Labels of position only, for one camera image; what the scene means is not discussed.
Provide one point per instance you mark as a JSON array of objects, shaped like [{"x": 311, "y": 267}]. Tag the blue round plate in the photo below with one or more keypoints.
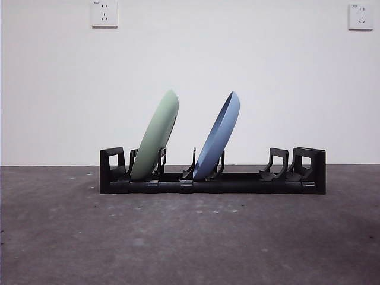
[{"x": 216, "y": 142}]

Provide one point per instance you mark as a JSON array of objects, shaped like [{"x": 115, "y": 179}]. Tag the pale green round plate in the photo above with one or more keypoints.
[{"x": 154, "y": 133}]

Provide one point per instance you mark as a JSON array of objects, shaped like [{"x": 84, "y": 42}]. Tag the black plastic plate rack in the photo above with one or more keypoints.
[{"x": 243, "y": 185}]

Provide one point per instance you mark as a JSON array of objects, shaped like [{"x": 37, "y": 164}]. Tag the white wall socket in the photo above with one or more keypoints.
[
  {"x": 104, "y": 15},
  {"x": 360, "y": 17}
]

